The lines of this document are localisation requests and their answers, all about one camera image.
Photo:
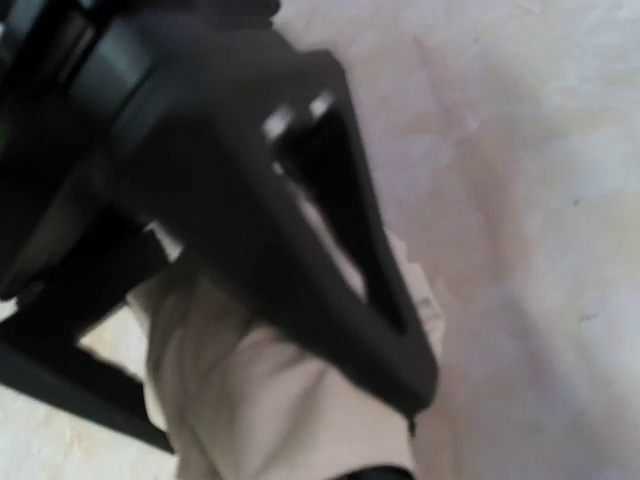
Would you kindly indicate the beige folding umbrella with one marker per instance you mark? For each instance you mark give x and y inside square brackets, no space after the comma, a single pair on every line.
[238,400]

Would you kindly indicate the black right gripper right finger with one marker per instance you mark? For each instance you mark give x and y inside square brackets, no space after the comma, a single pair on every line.
[198,115]

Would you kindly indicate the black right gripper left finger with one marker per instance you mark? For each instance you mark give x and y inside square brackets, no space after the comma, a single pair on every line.
[40,352]

